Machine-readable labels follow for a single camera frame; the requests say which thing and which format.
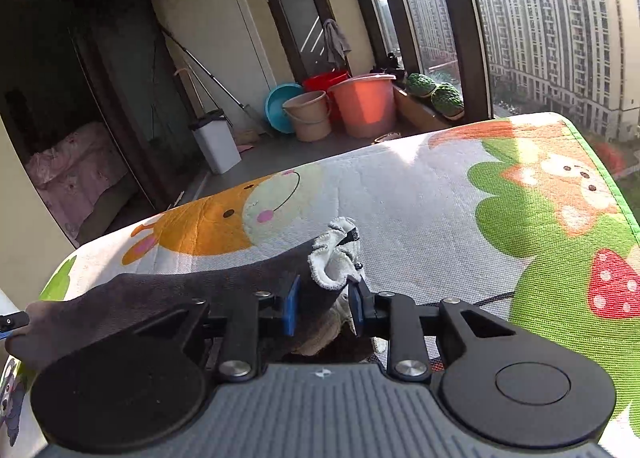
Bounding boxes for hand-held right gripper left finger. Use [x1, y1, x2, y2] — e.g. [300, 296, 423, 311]
[167, 274, 302, 383]

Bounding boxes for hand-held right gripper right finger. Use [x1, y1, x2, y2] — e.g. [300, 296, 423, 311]
[348, 282, 517, 383]

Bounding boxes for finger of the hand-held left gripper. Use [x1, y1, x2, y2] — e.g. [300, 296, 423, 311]
[0, 311, 30, 339]

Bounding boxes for dark grey garment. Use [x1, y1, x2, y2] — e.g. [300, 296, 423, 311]
[5, 217, 388, 374]

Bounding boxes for cartoon printed play mat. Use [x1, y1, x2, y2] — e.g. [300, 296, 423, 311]
[0, 112, 640, 458]

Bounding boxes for pink bed sheet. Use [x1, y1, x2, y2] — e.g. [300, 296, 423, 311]
[25, 120, 138, 245]

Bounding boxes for white trash bin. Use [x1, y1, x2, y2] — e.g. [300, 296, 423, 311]
[188, 108, 243, 175]

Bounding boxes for beige plastic bucket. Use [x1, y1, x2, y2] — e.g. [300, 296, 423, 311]
[282, 90, 333, 143]

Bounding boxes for blue plastic basin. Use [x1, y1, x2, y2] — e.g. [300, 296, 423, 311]
[265, 82, 305, 135]

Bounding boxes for large orange plastic bucket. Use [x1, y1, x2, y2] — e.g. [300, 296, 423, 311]
[327, 74, 399, 139]

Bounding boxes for red plastic bucket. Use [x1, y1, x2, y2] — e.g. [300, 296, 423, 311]
[303, 70, 350, 123]

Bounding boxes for long mop pole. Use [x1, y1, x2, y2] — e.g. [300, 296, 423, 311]
[161, 26, 268, 133]

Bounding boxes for small black object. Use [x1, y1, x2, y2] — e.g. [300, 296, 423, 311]
[384, 52, 407, 82]

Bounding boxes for glass sliding door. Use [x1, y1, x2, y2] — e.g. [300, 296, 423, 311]
[65, 2, 206, 209]

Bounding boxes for grey hanging towel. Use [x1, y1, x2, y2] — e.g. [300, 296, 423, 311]
[322, 18, 353, 70]

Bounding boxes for brown framed glass door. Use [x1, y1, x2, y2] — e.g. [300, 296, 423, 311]
[260, 0, 351, 84]

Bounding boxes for apartment buildings outside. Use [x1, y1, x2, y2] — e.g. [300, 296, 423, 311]
[377, 0, 640, 143]

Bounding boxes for dark window frame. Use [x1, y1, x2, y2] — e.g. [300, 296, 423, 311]
[337, 0, 496, 121]

